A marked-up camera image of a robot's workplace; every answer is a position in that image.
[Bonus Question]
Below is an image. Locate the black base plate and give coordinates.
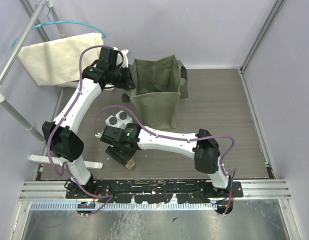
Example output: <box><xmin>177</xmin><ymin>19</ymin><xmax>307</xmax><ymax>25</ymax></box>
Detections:
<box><xmin>65</xmin><ymin>178</ymin><xmax>244</xmax><ymax>204</ymax></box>

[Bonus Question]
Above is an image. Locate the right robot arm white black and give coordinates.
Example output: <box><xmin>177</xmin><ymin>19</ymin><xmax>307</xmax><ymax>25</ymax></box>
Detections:
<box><xmin>99</xmin><ymin>123</ymin><xmax>232</xmax><ymax>197</ymax></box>

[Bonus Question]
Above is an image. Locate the metal clothes rack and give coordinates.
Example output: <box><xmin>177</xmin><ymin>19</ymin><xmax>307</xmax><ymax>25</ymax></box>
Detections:
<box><xmin>0</xmin><ymin>0</ymin><xmax>104</xmax><ymax>171</ymax></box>

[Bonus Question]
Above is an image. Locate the teal clothes hanger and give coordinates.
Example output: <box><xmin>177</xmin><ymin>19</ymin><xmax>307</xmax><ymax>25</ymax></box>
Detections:
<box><xmin>11</xmin><ymin>20</ymin><xmax>108</xmax><ymax>50</ymax></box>

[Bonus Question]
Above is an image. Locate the amber liquid bottle white cap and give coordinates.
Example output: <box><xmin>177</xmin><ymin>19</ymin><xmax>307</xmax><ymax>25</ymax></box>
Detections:
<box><xmin>125</xmin><ymin>157</ymin><xmax>136</xmax><ymax>170</ymax></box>

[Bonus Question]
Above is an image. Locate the olive green canvas bag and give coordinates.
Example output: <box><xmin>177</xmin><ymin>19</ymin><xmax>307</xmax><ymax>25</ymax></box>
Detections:
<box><xmin>121</xmin><ymin>54</ymin><xmax>189</xmax><ymax>131</ymax></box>

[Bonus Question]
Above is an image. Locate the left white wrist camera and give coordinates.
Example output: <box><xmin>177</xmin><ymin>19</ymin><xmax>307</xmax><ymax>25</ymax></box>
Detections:
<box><xmin>113</xmin><ymin>47</ymin><xmax>130</xmax><ymax>68</ymax></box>

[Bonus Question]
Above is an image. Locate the white square bottle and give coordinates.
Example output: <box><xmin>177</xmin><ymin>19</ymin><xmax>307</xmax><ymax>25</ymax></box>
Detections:
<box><xmin>115</xmin><ymin>110</ymin><xmax>133</xmax><ymax>129</ymax></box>
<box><xmin>105</xmin><ymin>115</ymin><xmax>118</xmax><ymax>127</ymax></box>

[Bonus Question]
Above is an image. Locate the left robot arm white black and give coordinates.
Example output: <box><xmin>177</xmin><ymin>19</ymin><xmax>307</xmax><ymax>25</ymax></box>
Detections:
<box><xmin>42</xmin><ymin>45</ymin><xmax>135</xmax><ymax>198</ymax></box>

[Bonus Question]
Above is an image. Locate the cream canvas cloth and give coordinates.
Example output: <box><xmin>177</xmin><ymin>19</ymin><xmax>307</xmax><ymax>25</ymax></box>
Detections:
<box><xmin>18</xmin><ymin>32</ymin><xmax>104</xmax><ymax>86</ymax></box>

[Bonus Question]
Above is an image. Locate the aluminium rail front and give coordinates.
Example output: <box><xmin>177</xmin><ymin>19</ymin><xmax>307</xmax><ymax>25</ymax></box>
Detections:
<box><xmin>19</xmin><ymin>179</ymin><xmax>291</xmax><ymax>203</ymax></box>

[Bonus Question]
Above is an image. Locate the grey slotted cable duct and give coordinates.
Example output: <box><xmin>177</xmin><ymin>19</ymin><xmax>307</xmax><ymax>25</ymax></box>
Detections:
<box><xmin>29</xmin><ymin>200</ymin><xmax>217</xmax><ymax>211</ymax></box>

